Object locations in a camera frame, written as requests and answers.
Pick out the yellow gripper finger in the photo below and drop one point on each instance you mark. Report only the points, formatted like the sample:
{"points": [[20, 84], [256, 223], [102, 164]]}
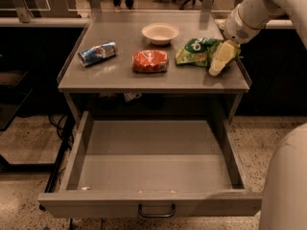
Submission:
{"points": [[225, 53]]}

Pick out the green rice chip bag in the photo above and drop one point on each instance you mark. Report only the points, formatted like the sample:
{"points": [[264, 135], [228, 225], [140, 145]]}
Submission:
{"points": [[198, 51]]}

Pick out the orange red snack bag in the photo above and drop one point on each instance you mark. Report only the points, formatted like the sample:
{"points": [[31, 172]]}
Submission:
{"points": [[150, 61]]}

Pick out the grey open top drawer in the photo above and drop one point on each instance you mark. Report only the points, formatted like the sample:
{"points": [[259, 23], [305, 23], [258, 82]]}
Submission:
{"points": [[117, 164]]}

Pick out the white paper bowl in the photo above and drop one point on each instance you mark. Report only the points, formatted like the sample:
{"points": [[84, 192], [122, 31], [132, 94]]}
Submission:
{"points": [[160, 33]]}

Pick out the grey metal cabinet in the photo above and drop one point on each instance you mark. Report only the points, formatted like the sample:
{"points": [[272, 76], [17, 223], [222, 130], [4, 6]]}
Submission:
{"points": [[115, 74]]}

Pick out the crushed blue soda can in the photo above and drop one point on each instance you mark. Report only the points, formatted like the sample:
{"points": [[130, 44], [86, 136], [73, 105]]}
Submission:
{"points": [[98, 53]]}

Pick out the black drawer handle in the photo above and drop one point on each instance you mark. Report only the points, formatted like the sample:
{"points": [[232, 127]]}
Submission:
{"points": [[156, 212]]}

